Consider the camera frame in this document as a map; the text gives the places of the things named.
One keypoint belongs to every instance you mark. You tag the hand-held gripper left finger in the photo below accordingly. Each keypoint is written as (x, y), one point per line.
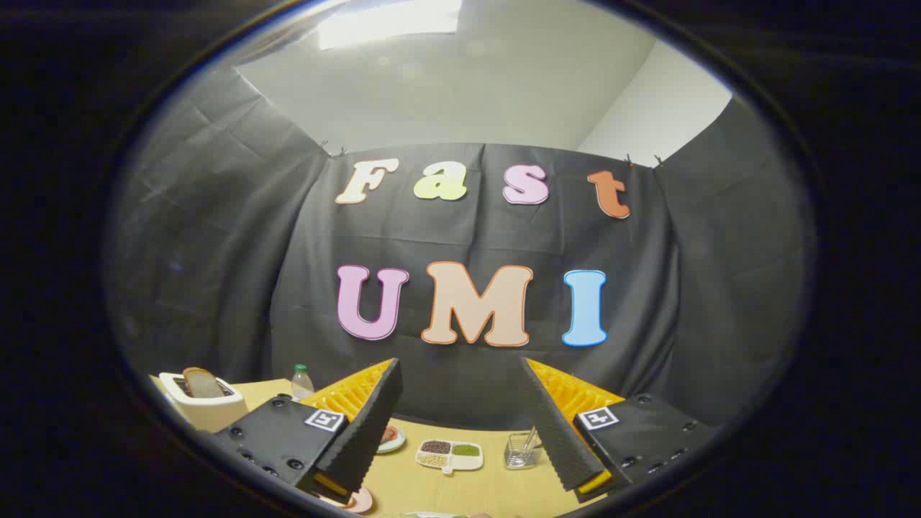
(370, 424)

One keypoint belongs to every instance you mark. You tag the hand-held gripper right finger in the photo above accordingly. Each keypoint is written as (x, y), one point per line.
(554, 424)

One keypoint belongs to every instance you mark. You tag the brown toast slice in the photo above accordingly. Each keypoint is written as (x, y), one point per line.
(201, 383)

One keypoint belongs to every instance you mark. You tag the brown meat piece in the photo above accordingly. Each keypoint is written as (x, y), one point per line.
(391, 434)

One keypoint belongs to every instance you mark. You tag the metal spoon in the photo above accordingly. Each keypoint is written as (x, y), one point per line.
(530, 439)

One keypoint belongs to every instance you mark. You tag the light blue plate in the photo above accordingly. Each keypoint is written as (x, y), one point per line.
(396, 444)

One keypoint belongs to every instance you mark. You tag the clear glass container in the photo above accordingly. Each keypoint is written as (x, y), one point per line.
(519, 457)

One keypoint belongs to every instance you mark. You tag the pink plate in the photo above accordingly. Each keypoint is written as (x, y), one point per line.
(360, 500)

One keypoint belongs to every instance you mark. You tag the clear water bottle green cap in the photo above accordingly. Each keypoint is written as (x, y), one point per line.
(301, 385)

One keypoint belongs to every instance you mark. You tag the white divided seasoning dish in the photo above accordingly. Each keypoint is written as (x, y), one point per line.
(450, 457)

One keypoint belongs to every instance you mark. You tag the white toaster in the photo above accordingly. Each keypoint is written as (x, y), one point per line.
(209, 414)

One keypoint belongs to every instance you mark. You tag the ceiling light panel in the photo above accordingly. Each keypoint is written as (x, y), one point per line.
(388, 21)

